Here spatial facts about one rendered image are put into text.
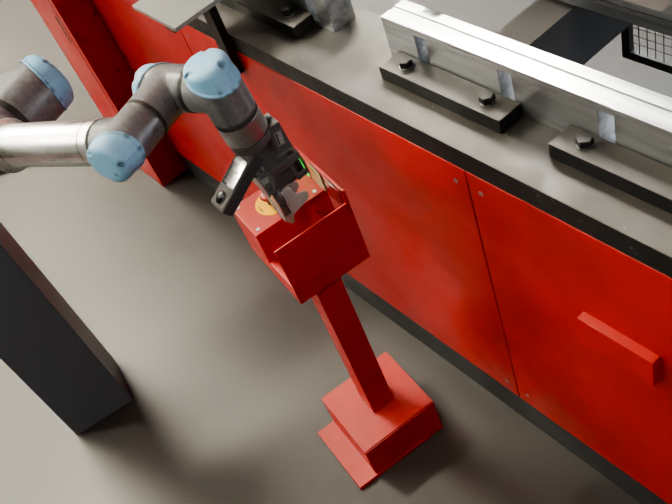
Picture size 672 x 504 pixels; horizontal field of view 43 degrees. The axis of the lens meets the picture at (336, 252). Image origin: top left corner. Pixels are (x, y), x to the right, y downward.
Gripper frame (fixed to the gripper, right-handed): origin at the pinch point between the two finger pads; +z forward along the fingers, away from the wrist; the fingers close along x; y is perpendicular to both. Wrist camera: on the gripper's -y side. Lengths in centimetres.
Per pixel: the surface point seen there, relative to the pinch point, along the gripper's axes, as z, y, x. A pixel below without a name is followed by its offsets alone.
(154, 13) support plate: -18, 8, 54
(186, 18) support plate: -17.7, 11.4, 45.3
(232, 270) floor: 81, -10, 83
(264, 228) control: 3.2, -3.5, 5.2
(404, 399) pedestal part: 70, 1, 1
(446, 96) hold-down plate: -5.9, 33.9, -6.7
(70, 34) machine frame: 16, -5, 140
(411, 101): -3.3, 30.8, 0.8
